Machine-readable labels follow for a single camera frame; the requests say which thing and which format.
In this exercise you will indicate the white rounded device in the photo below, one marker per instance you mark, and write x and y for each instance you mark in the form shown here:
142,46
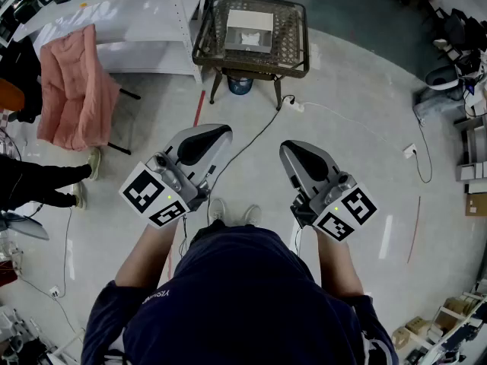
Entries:
441,77

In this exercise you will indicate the person's dark trousers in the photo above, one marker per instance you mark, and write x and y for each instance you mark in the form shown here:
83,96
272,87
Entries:
205,232

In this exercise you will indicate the person's left white shoe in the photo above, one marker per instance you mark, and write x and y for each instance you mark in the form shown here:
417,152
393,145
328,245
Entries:
217,210

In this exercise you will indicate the flat cardboard box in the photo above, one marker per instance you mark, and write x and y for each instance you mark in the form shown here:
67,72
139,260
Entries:
477,204

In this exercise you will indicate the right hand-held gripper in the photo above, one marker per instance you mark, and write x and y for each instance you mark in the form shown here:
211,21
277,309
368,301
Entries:
342,211

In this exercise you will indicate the person's white shoe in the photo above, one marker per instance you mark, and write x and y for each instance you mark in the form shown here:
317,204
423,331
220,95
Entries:
253,215
217,210

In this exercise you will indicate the person's navy shirt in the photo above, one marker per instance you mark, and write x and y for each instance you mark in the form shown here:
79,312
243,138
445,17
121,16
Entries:
243,306

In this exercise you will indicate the person's left forearm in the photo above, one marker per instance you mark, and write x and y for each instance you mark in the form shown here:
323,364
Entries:
148,253

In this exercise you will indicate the small white power strip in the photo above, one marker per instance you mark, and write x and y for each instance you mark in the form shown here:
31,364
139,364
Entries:
55,291

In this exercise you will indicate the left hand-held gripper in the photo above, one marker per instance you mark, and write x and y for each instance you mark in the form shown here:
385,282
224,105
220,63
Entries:
152,196

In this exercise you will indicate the white box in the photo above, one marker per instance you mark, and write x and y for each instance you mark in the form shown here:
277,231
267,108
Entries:
249,21

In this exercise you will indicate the white cloth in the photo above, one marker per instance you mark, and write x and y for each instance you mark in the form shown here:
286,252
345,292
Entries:
250,37

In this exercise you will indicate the pink quilted jacket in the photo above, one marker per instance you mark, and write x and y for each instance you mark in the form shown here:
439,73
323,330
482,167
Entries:
76,89

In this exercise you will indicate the person's right white shoe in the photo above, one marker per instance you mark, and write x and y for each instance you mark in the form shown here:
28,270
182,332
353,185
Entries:
253,215

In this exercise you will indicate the person's right forearm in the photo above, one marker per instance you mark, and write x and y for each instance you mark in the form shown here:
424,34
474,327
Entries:
336,264

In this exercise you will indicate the white shelf with cardboard boxes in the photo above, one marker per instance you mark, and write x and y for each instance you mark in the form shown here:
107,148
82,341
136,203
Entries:
445,321

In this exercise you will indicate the white metal shelf rack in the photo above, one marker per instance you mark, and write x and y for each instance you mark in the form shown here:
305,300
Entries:
152,21

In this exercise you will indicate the orange stool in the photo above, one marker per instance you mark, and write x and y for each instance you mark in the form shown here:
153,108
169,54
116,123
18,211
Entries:
10,95

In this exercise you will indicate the brown wicker table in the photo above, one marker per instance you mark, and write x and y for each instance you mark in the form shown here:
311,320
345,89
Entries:
289,32

